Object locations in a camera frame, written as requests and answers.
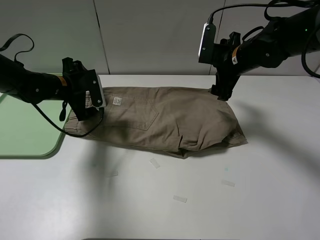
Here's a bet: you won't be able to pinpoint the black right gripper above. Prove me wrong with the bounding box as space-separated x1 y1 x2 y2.
211 32 241 100

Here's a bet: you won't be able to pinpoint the clear tape strip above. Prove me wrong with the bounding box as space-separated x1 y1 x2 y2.
221 179 235 188
149 158 160 169
105 170 119 178
173 195 188 203

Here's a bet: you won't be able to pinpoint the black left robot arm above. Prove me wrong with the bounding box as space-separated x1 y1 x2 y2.
0 55 106 121

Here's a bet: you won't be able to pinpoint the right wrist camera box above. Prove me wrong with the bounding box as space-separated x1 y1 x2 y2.
198 23 216 64

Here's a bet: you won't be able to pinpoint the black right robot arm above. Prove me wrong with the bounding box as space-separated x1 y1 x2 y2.
210 0 320 101

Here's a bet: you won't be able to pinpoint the khaki shorts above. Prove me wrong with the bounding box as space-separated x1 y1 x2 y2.
64 87 247 159

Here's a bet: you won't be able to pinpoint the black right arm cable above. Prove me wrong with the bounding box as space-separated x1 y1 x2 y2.
207 0 320 78

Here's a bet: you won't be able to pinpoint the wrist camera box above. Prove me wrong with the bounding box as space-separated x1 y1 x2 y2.
198 23 216 64
84 69 106 108

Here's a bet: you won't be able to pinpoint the green plastic tray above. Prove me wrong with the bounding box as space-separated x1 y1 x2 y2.
0 94 65 159

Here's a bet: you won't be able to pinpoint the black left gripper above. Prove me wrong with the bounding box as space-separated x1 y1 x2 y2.
62 57 99 121

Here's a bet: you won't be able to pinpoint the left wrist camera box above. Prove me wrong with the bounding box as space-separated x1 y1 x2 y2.
84 69 106 108

